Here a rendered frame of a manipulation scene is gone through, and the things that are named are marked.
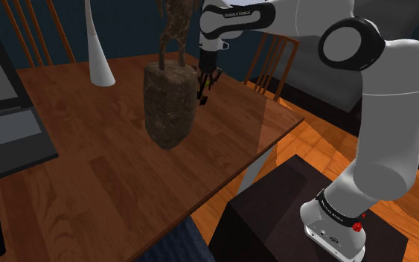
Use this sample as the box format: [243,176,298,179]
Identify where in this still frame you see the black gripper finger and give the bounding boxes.
[196,71,211,106]
[207,67,223,90]

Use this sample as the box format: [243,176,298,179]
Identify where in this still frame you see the brown figure on stone base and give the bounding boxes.
[143,0,200,151]

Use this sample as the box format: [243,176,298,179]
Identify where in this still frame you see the wooden spindle chair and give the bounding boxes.
[0,0,77,68]
[243,31,301,102]

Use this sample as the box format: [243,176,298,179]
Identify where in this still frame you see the grey sofa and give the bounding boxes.
[266,0,419,113]

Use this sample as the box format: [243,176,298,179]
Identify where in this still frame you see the tall white vase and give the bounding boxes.
[84,0,116,88]

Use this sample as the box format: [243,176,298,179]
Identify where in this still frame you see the brown wooden table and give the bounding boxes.
[0,51,305,262]

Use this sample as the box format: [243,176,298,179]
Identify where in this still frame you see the dark robot stand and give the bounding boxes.
[208,153,409,262]

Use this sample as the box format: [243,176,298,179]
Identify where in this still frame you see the dark blue rug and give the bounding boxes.
[135,215,217,262]

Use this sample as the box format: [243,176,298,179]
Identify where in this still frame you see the open grey laptop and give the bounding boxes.
[0,16,60,188]

